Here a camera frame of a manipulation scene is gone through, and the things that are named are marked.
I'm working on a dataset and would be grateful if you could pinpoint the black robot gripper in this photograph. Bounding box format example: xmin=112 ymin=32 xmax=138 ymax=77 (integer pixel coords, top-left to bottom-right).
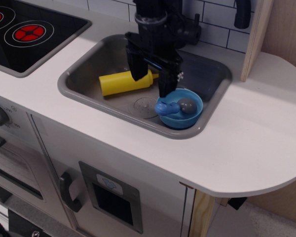
xmin=125 ymin=14 xmax=183 ymax=97

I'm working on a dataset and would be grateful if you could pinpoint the blue and grey toy spoon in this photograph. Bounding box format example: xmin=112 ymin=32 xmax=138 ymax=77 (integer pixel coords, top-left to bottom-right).
xmin=154 ymin=98 xmax=197 ymax=116

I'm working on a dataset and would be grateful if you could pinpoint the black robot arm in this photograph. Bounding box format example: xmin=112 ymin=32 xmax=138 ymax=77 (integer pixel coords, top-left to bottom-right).
xmin=125 ymin=0 xmax=201 ymax=97

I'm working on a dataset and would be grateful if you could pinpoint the light blue plastic bowl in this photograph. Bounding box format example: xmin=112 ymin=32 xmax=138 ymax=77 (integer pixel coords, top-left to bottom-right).
xmin=154 ymin=88 xmax=203 ymax=129

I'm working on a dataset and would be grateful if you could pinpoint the grey plastic sink basin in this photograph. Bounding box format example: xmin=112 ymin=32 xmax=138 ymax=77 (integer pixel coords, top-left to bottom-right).
xmin=58 ymin=35 xmax=232 ymax=139

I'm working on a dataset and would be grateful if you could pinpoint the yellow toy mustard bottle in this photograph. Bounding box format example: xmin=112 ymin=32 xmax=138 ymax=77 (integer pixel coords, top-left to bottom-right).
xmin=99 ymin=70 xmax=159 ymax=96

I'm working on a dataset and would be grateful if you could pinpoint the black toy faucet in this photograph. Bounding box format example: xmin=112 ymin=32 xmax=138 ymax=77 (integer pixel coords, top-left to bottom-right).
xmin=180 ymin=0 xmax=252 ymax=53

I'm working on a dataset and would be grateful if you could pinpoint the light wooden side panel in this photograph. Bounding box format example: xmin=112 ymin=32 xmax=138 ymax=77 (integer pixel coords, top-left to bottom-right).
xmin=240 ymin=0 xmax=274 ymax=82

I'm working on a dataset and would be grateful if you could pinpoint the grey ice dispenser panel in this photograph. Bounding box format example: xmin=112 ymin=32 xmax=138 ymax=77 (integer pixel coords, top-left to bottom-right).
xmin=79 ymin=161 xmax=143 ymax=234

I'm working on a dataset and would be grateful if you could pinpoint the black toy stovetop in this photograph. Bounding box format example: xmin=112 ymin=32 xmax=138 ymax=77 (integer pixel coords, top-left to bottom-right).
xmin=0 ymin=0 xmax=91 ymax=78

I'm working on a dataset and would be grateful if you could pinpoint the grey toy oven door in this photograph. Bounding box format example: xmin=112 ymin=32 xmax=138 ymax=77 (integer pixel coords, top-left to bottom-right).
xmin=0 ymin=138 xmax=46 ymax=203

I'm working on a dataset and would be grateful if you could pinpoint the grey cabinet door handle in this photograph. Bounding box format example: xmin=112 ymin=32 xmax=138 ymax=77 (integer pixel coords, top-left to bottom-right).
xmin=59 ymin=172 xmax=82 ymax=213

